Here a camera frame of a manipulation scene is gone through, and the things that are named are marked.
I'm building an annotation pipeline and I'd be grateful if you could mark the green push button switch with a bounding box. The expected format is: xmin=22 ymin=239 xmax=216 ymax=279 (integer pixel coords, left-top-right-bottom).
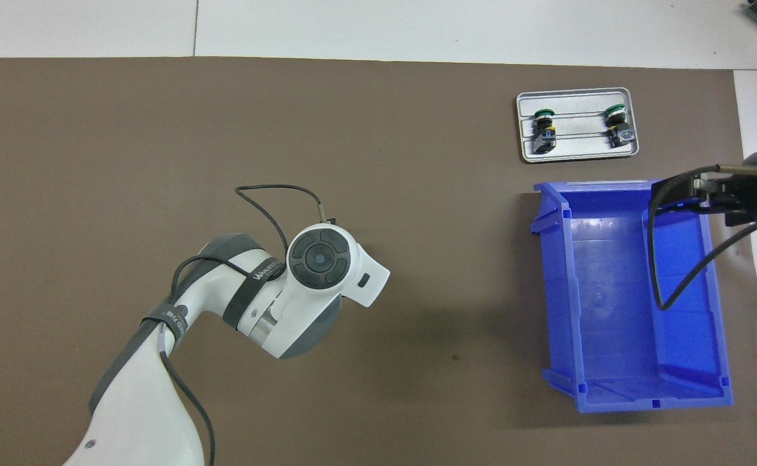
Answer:
xmin=604 ymin=104 xmax=637 ymax=150
xmin=532 ymin=109 xmax=559 ymax=156

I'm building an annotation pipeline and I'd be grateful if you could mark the blue plastic storage bin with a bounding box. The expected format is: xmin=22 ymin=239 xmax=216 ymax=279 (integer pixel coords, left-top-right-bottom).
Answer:
xmin=531 ymin=179 xmax=735 ymax=414

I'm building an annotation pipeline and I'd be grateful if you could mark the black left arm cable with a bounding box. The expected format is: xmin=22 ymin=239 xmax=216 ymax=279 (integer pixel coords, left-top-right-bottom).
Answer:
xmin=157 ymin=185 xmax=329 ymax=466

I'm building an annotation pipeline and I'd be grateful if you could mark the brown table mat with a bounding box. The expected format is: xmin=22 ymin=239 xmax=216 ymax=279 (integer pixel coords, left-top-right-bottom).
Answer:
xmin=0 ymin=56 xmax=757 ymax=466

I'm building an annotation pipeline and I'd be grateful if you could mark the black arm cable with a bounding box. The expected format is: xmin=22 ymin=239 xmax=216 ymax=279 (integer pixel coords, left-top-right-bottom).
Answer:
xmin=649 ymin=164 xmax=757 ymax=312
xmin=157 ymin=185 xmax=329 ymax=466

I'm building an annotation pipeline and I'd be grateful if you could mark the grey metal tray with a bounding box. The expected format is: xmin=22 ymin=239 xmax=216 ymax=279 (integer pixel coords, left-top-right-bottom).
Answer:
xmin=516 ymin=87 xmax=640 ymax=164

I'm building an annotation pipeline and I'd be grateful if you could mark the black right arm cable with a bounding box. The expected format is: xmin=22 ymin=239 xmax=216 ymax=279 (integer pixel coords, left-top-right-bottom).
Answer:
xmin=649 ymin=164 xmax=757 ymax=312

